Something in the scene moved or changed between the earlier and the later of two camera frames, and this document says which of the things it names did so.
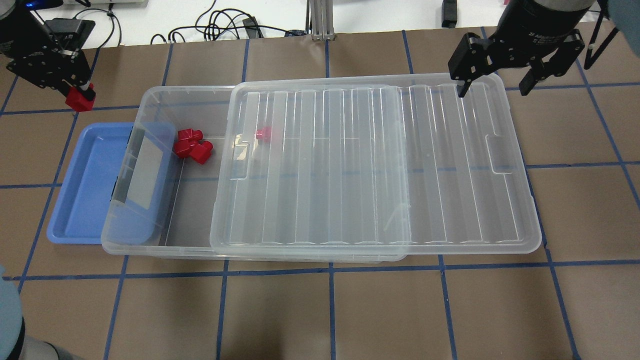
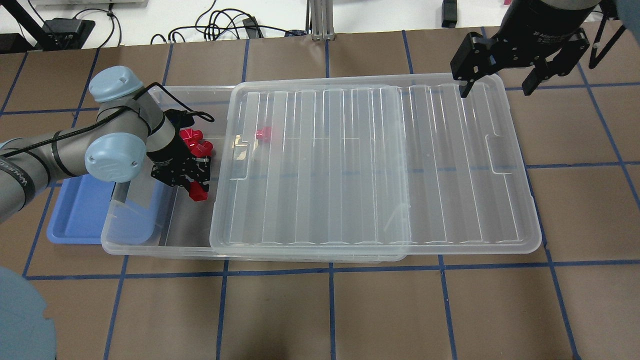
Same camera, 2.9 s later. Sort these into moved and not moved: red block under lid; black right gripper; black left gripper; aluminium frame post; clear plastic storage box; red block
Moved: black left gripper; red block
Not moved: clear plastic storage box; red block under lid; aluminium frame post; black right gripper
